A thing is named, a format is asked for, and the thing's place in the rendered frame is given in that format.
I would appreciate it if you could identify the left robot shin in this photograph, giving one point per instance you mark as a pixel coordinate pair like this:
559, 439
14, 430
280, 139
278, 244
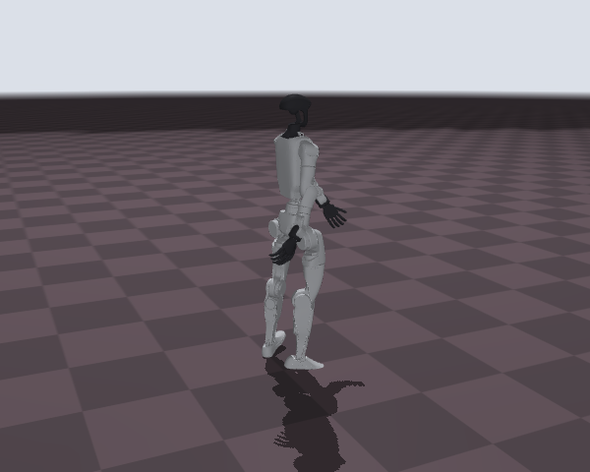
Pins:
273, 307

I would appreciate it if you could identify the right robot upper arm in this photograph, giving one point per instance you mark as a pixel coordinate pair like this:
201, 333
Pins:
309, 153

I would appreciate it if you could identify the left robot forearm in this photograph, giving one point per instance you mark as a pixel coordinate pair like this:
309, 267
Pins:
321, 197

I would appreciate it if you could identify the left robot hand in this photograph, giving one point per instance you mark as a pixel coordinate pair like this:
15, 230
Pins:
331, 212

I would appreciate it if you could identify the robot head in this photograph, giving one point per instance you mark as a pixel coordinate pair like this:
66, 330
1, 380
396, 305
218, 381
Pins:
294, 103

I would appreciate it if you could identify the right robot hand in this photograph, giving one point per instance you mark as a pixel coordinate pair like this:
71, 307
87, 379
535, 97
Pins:
287, 251

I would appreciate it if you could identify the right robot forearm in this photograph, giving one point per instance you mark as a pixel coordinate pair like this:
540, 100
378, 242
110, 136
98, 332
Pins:
304, 210

